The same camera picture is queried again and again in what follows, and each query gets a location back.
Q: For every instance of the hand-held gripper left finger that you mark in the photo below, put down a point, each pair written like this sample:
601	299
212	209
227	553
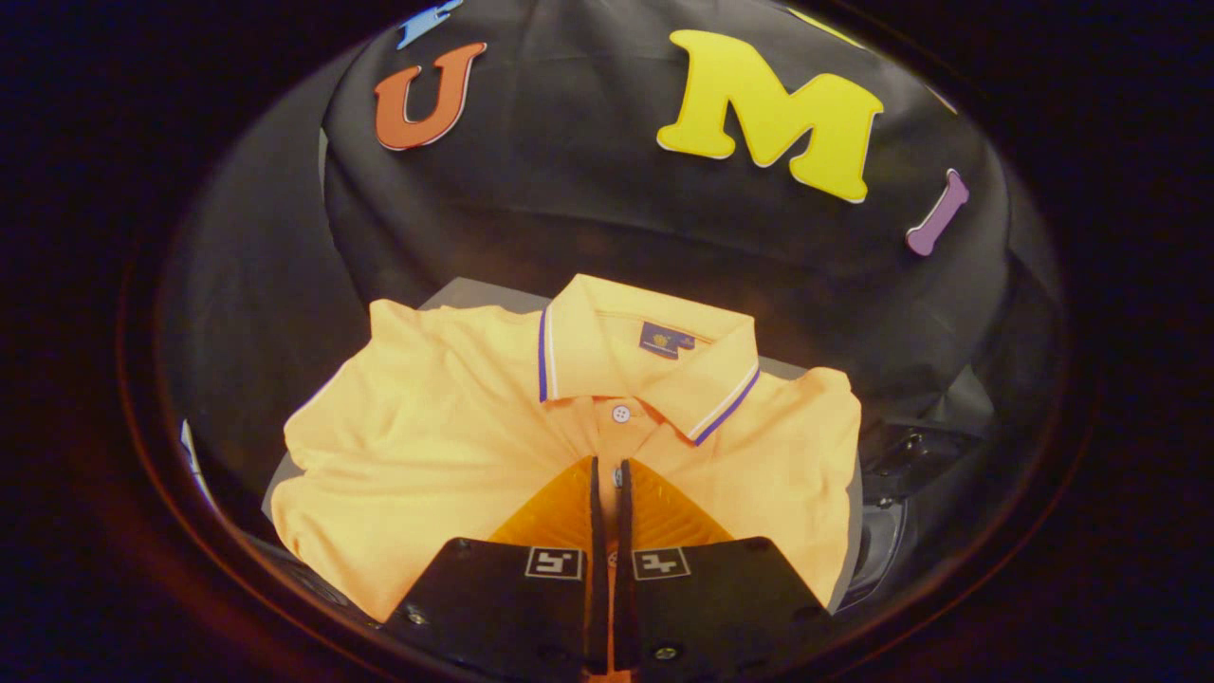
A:
596	569

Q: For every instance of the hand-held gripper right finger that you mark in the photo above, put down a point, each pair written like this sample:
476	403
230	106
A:
624	569

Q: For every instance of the orange polo shirt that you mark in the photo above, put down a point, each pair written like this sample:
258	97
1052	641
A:
436	446

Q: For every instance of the dark grey washing machine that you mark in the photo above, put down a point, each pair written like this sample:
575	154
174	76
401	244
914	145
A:
877	541

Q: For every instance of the grey cabinet with dark frame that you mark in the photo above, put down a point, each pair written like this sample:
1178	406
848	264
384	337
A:
465	294

